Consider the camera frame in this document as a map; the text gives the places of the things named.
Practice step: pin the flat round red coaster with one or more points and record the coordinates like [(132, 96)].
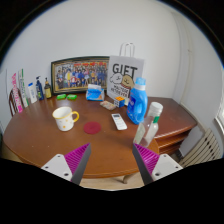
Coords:
[(92, 128)]

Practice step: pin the clear green-labelled plastic bottle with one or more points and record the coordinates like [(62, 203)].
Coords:
[(146, 130)]

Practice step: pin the small green packet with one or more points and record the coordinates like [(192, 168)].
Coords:
[(61, 96), (72, 97)]

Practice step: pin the wooden side table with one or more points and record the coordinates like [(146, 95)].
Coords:
[(175, 120)]

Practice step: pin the small patterned snack packet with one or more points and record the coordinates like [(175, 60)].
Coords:
[(108, 105)]

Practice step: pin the white tube bottle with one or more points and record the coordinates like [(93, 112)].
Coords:
[(32, 93)]

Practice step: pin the colourful puzzle cube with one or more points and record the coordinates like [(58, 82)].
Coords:
[(119, 101)]

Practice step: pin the blue tissue pack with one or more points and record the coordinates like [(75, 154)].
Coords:
[(95, 94)]

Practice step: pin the white remote control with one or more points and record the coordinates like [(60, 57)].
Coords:
[(119, 122)]

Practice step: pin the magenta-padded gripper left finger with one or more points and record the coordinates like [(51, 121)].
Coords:
[(63, 165)]

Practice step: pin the wooden chair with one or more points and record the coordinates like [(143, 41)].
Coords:
[(13, 103)]

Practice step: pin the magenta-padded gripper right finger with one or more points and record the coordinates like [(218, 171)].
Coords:
[(160, 165)]

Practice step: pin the framed group photo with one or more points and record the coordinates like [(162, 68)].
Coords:
[(80, 75)]

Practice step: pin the white radiator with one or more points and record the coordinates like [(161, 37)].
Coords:
[(201, 150)]

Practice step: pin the blue detergent bottle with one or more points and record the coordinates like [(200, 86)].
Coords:
[(136, 105)]

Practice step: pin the amber pump bottle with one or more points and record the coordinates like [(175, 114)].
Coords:
[(47, 91)]

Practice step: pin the white paper gift bag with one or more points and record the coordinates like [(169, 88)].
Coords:
[(125, 75)]

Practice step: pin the dark blue pump bottle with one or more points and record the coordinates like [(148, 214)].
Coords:
[(39, 90)]

